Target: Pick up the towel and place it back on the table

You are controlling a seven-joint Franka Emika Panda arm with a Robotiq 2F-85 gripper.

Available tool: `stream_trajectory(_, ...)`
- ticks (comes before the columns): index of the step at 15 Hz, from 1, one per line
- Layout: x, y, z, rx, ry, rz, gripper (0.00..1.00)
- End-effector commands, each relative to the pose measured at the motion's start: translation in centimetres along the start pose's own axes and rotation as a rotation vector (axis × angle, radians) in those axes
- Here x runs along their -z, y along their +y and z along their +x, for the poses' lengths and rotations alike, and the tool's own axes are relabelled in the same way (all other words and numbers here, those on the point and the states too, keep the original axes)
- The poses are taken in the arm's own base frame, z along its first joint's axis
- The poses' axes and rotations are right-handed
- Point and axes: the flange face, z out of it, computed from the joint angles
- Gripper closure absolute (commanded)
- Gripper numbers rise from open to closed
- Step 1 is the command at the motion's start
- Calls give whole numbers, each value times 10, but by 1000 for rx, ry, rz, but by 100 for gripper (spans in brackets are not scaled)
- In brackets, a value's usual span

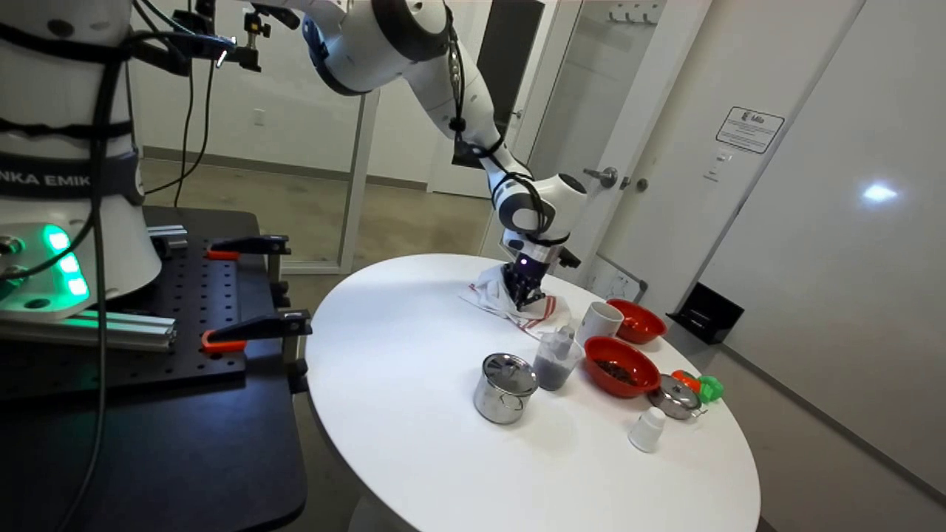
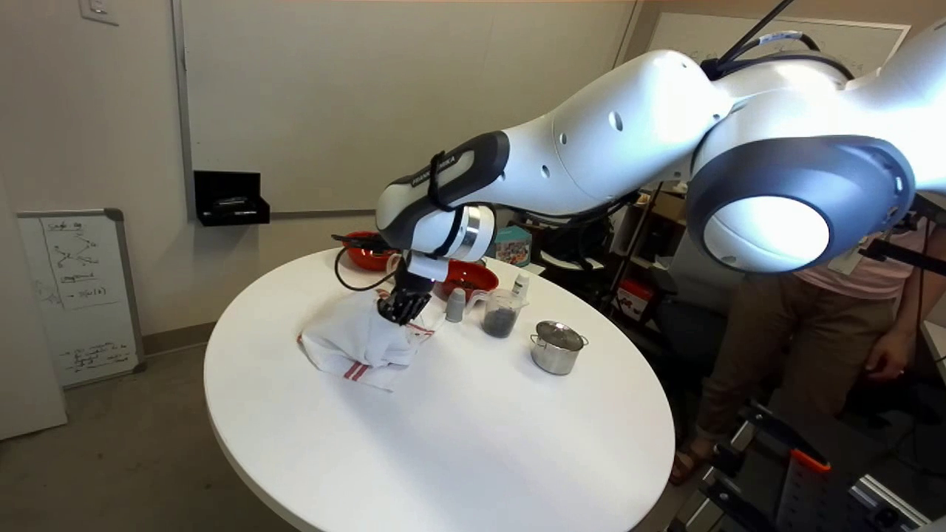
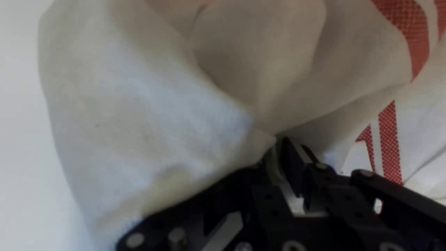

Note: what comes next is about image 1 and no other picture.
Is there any white wall sign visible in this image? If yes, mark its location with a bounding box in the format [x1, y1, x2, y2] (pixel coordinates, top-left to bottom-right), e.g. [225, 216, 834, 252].
[712, 104, 790, 156]

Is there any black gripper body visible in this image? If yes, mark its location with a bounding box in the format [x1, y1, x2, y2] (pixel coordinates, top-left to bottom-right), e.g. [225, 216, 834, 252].
[500, 244, 555, 290]

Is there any white towel with red stripes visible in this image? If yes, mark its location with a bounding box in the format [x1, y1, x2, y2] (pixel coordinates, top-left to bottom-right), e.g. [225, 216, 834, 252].
[466, 258, 571, 330]

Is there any black floor box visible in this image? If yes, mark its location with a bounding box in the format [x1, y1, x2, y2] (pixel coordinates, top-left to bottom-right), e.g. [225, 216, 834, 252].
[675, 281, 747, 348]

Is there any empty red bowl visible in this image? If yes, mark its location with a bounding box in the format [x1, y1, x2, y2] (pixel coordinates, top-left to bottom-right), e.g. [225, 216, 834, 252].
[607, 295, 670, 346]

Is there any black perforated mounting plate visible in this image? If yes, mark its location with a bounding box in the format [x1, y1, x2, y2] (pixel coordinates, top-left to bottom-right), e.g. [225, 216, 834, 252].
[0, 203, 311, 532]

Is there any small metal cup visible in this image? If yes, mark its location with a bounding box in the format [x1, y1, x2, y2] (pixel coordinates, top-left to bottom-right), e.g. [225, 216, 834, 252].
[647, 371, 704, 423]

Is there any small clear cup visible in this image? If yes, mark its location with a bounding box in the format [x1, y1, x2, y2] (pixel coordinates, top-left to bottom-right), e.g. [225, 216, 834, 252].
[626, 405, 670, 456]

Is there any silver door handle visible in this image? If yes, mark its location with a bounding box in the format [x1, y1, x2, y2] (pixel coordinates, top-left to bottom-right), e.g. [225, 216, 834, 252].
[580, 162, 650, 196]

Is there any aluminium rail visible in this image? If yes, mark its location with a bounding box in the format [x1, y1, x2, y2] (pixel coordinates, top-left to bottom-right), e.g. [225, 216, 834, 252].
[0, 306, 180, 354]

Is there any black orange clamp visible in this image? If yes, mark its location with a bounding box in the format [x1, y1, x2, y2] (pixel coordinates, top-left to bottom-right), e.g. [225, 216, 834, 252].
[203, 234, 296, 287]
[197, 306, 317, 380]

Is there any orange and green toy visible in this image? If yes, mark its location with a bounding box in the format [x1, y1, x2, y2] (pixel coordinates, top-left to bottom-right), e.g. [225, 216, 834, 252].
[670, 367, 726, 408]

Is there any clear cup with coffee beans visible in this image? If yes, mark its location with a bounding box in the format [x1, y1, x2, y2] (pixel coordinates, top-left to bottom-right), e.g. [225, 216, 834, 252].
[531, 337, 587, 394]

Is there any black cable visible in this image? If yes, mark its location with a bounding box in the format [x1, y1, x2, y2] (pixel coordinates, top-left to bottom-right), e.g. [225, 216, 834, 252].
[55, 27, 137, 532]

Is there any stainless steel pot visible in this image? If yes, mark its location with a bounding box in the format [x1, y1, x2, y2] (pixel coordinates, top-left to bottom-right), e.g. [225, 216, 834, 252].
[471, 348, 542, 428]

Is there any white robot base with green light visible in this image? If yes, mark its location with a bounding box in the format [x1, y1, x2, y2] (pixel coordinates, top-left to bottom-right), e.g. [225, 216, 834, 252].
[0, 0, 165, 318]

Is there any red bowl with coffee beans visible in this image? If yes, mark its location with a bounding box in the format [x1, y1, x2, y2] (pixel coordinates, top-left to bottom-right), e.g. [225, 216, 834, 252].
[582, 333, 666, 403]

